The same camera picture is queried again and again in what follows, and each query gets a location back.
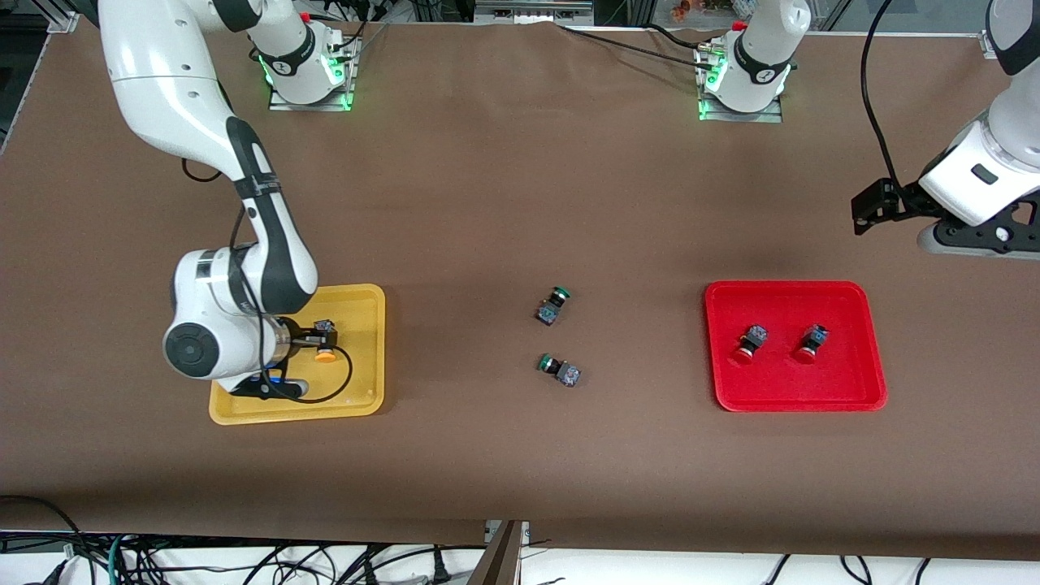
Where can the metal table leg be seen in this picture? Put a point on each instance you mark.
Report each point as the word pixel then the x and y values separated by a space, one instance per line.
pixel 496 565

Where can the yellow plastic tray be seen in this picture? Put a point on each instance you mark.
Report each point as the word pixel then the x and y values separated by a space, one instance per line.
pixel 357 325

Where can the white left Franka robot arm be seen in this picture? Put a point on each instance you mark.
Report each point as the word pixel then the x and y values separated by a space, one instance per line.
pixel 760 57

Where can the black power plug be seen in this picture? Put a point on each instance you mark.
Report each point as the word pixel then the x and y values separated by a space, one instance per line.
pixel 439 571

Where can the brown table cover sheet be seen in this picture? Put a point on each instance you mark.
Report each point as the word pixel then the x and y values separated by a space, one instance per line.
pixel 520 203

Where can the yellow push button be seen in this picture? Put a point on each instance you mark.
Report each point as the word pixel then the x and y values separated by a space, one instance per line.
pixel 325 355

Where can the red push button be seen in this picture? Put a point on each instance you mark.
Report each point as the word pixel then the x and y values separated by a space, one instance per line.
pixel 815 335
pixel 756 335

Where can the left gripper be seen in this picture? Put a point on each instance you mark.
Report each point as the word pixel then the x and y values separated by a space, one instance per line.
pixel 900 201

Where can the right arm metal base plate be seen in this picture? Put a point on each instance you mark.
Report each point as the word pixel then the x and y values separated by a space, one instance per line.
pixel 313 106

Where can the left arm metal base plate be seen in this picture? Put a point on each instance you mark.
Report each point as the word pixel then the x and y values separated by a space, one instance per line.
pixel 739 116

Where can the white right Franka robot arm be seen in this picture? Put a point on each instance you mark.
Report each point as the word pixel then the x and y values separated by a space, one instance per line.
pixel 162 81

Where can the red plastic tray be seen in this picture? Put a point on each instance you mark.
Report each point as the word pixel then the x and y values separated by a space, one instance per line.
pixel 792 382

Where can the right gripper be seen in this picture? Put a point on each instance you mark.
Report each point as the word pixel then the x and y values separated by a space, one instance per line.
pixel 299 339

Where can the grey metal box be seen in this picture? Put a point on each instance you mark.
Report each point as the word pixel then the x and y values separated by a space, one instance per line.
pixel 532 10

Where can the green push button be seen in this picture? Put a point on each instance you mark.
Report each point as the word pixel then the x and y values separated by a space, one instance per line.
pixel 550 313
pixel 569 375

